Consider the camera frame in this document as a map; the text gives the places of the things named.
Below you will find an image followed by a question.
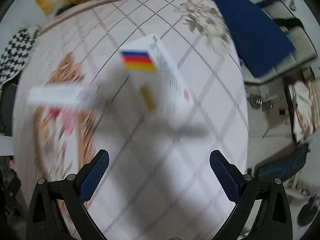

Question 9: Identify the dumbbell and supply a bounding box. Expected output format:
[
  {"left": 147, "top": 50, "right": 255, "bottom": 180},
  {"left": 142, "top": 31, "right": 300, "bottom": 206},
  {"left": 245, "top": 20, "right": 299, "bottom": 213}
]
[{"left": 248, "top": 94, "right": 273, "bottom": 111}]

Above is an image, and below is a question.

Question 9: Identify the long pink white box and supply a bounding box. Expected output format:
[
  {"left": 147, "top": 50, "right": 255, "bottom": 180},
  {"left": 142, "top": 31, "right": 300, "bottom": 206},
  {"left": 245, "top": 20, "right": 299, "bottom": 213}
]
[{"left": 27, "top": 83, "right": 100, "bottom": 109}]

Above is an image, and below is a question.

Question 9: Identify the checkered black white cloth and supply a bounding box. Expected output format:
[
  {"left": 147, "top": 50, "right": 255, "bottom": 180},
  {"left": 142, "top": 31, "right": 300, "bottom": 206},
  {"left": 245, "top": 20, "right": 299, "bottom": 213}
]
[{"left": 0, "top": 28, "right": 35, "bottom": 87}]

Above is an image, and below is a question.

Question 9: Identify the white box with flag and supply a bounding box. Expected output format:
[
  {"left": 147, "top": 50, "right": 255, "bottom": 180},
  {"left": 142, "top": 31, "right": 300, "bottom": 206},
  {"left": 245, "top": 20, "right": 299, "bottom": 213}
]
[{"left": 120, "top": 34, "right": 194, "bottom": 121}]

